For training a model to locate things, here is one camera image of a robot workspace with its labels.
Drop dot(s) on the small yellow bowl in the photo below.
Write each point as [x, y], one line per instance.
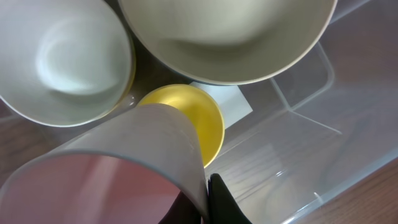
[127, 100]

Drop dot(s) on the yellow cup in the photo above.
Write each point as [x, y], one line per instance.
[201, 109]

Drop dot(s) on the small white bowl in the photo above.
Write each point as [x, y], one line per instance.
[63, 63]

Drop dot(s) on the clear plastic storage box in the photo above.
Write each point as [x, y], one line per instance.
[315, 129]

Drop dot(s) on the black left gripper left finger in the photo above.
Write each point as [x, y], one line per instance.
[182, 211]

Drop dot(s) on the pink cup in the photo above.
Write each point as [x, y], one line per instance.
[129, 169]

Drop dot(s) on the large beige bowl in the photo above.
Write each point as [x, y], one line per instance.
[228, 42]

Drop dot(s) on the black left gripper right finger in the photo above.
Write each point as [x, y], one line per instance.
[223, 208]

